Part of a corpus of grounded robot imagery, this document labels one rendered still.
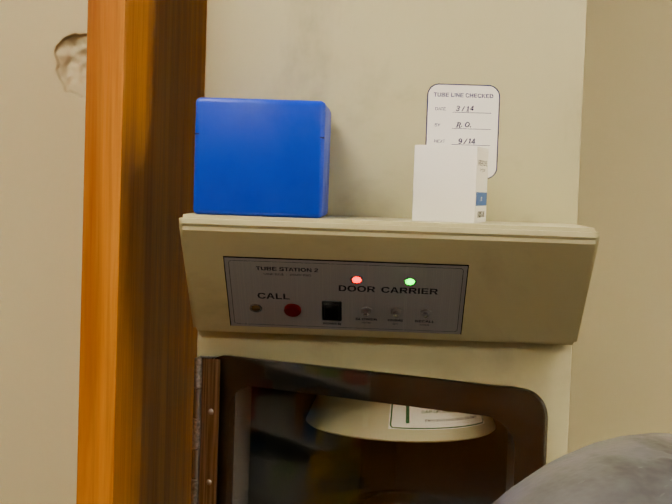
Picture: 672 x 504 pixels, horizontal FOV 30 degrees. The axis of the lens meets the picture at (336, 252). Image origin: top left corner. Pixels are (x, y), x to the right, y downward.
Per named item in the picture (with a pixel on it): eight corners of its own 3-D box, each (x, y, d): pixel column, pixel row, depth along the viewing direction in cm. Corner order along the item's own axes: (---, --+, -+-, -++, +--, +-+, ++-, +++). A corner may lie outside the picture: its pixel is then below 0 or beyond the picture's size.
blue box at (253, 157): (210, 211, 106) (213, 105, 106) (328, 215, 106) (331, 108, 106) (192, 214, 96) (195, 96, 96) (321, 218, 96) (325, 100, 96)
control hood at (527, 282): (195, 327, 108) (198, 211, 107) (574, 342, 106) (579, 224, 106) (172, 344, 96) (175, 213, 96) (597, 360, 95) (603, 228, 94)
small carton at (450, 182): (425, 219, 104) (428, 147, 103) (486, 222, 102) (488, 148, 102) (411, 220, 99) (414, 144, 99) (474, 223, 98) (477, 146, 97)
